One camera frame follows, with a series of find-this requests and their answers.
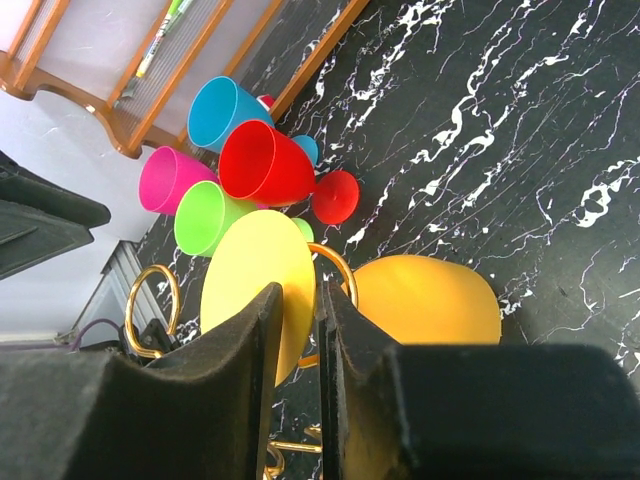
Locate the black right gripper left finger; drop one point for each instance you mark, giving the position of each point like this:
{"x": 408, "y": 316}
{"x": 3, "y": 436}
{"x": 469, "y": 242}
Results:
{"x": 199, "y": 412}

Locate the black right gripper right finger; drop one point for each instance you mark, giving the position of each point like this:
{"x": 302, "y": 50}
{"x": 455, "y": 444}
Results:
{"x": 394, "y": 411}

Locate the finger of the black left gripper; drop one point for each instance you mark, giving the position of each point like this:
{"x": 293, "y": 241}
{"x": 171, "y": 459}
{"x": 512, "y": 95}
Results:
{"x": 40, "y": 220}

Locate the orange wine glass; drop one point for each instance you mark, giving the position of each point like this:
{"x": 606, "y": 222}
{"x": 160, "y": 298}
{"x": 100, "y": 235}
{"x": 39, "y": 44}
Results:
{"x": 414, "y": 299}

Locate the wooden tiered shelf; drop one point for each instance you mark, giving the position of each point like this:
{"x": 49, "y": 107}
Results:
{"x": 232, "y": 28}

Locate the green wine glass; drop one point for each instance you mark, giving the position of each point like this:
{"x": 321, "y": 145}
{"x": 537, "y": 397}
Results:
{"x": 209, "y": 223}

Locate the red wine glass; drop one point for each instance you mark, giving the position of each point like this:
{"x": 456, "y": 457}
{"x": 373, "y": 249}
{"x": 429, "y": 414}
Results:
{"x": 260, "y": 164}

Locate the small grey eraser block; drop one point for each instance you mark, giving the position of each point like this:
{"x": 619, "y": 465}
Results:
{"x": 127, "y": 92}

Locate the pink wine glass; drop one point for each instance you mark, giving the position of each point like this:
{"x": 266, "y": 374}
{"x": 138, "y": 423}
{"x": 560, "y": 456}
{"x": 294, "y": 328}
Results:
{"x": 166, "y": 176}

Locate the blue wine glass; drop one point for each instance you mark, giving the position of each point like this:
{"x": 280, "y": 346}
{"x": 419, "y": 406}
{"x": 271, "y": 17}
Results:
{"x": 226, "y": 118}

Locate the green capped marker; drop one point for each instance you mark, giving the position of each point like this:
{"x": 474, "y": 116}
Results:
{"x": 176, "y": 9}

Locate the white red small box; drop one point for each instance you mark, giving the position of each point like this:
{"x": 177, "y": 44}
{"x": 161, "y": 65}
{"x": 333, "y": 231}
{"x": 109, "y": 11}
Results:
{"x": 267, "y": 101}

